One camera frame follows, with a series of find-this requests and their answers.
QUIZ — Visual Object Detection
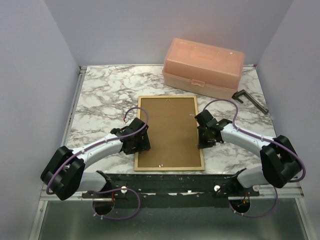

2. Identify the green and wood picture frame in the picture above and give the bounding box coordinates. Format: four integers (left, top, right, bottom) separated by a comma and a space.
134, 94, 205, 172

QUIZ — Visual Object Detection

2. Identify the brown frame backing board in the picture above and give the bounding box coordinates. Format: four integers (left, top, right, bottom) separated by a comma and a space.
137, 97, 202, 168

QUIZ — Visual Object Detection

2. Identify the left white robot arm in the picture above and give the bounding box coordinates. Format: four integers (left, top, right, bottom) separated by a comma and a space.
40, 117, 151, 201

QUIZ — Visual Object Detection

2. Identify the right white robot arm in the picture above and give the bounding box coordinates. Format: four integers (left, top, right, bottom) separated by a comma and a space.
195, 110, 303, 196

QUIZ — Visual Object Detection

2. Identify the black metal clamp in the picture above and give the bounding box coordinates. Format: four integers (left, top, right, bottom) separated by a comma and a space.
232, 89, 269, 115

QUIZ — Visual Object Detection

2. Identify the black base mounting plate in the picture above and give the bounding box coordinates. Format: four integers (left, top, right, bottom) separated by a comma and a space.
82, 173, 259, 208

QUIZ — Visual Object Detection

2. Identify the orange translucent plastic box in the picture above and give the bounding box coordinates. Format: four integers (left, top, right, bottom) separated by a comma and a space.
162, 38, 245, 100

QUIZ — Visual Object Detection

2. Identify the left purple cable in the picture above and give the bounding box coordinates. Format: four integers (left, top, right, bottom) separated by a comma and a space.
46, 106, 142, 221

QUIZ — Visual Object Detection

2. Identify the aluminium rail frame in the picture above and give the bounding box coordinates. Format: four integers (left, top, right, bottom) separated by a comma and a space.
40, 65, 306, 239

